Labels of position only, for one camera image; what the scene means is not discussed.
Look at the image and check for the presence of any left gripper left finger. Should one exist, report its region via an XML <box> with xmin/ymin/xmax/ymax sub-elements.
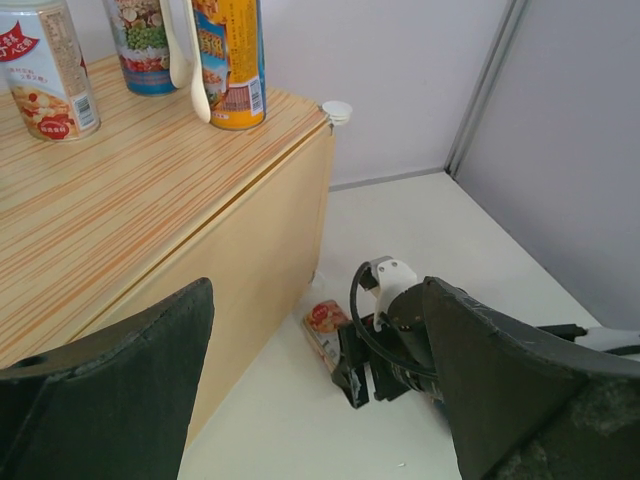
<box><xmin>1</xmin><ymin>278</ymin><xmax>214</xmax><ymax>479</ymax></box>

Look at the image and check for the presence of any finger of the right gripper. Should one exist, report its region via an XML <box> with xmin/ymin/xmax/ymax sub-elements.
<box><xmin>331</xmin><ymin>323</ymin><xmax>369</xmax><ymax>409</ymax></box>

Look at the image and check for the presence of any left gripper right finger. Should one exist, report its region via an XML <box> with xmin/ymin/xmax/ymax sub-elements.
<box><xmin>423</xmin><ymin>277</ymin><xmax>639</xmax><ymax>479</ymax></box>

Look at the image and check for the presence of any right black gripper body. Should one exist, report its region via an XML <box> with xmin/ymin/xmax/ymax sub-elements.
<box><xmin>371</xmin><ymin>283</ymin><xmax>444</xmax><ymax>405</ymax></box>

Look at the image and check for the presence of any red white can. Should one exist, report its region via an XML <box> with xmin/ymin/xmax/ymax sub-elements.
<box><xmin>302</xmin><ymin>300</ymin><xmax>351</xmax><ymax>372</ymax></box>
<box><xmin>1</xmin><ymin>1</ymin><xmax>101</xmax><ymax>142</ymax></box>

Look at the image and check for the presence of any blue vegetable cylindrical can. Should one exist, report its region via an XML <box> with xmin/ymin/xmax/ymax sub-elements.
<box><xmin>184</xmin><ymin>0</ymin><xmax>267</xmax><ymax>131</ymax></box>

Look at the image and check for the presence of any orange yellow cylindrical can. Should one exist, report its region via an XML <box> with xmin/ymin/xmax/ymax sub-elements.
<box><xmin>103</xmin><ymin>0</ymin><xmax>191</xmax><ymax>96</ymax></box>

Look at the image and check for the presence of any wooden cube counter box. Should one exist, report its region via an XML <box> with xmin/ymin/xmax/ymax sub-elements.
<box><xmin>1</xmin><ymin>57</ymin><xmax>336</xmax><ymax>437</ymax></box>

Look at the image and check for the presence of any right black camera cable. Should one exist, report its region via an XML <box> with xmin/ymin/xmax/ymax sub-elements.
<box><xmin>348</xmin><ymin>260</ymin><xmax>441</xmax><ymax>381</ymax></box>

